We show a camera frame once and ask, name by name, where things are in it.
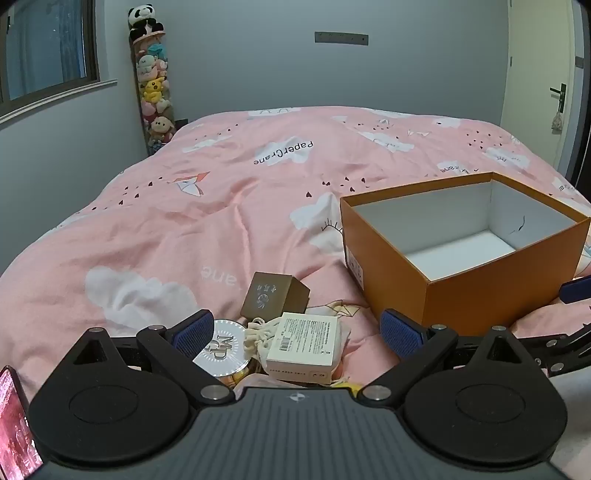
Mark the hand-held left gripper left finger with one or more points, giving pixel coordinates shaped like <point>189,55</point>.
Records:
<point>191,331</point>

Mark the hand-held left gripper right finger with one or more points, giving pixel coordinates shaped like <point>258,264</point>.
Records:
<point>401,334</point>

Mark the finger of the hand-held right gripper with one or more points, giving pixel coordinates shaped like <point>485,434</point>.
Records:
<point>568,355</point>
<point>577,290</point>

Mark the silver round tin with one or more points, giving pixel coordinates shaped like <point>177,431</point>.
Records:
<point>221,346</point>

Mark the orange cardboard box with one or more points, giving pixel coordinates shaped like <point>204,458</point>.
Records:
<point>461,300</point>

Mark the brown small box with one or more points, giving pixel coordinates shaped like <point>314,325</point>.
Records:
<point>268,295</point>

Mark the white carton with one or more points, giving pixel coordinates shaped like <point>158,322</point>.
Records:
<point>304,341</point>

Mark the yellow small item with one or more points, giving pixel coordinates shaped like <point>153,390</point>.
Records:
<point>345,386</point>

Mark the pink printed blanket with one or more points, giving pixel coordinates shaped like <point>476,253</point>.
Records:
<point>184,221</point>

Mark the hanging door charm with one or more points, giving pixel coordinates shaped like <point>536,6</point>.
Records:
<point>557,123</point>

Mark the smartphone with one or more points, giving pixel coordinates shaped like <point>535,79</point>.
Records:
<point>16,424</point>

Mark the column of plush toys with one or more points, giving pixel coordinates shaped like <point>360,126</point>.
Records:
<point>154,92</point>

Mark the white door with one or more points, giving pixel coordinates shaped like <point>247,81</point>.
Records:
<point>531,46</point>

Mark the panda plush toy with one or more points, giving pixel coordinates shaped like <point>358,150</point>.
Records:
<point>141,18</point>

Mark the window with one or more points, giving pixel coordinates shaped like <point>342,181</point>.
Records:
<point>46,46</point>

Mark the dark wall rack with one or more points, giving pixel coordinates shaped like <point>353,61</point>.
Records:
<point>341,38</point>

